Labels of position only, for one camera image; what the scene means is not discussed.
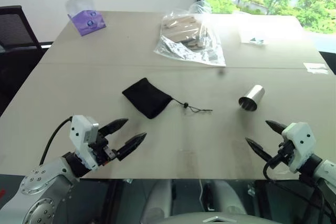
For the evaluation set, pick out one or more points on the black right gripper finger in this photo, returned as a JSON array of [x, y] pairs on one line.
[[258, 149], [275, 126]]

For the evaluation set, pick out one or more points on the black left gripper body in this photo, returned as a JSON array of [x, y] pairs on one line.
[[103, 150]]

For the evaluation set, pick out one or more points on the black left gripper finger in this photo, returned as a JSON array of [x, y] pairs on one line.
[[115, 125], [131, 144]]

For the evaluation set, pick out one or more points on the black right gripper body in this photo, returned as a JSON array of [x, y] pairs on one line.
[[285, 153]]

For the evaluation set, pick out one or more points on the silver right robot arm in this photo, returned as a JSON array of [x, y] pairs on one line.
[[325, 171]]

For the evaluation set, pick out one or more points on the clear bag of wooden blocks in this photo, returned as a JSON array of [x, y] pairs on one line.
[[189, 35]]

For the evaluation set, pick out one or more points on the shiny steel cup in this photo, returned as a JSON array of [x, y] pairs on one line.
[[250, 98]]

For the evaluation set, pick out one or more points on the small clear plastic wrapper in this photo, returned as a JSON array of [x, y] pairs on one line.
[[315, 67]]

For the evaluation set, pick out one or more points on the silver robot torso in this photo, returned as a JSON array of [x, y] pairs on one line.
[[204, 217]]

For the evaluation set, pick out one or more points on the purple tissue box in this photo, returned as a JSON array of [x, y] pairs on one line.
[[85, 15]]

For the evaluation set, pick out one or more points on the black office chair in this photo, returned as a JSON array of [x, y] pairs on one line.
[[15, 37]]

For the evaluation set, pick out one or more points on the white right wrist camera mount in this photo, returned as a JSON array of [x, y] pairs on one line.
[[299, 142]]

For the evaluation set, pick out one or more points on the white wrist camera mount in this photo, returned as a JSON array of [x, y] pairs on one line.
[[299, 142], [82, 140]]

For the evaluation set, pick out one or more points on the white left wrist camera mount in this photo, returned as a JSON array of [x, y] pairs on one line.
[[82, 140]]

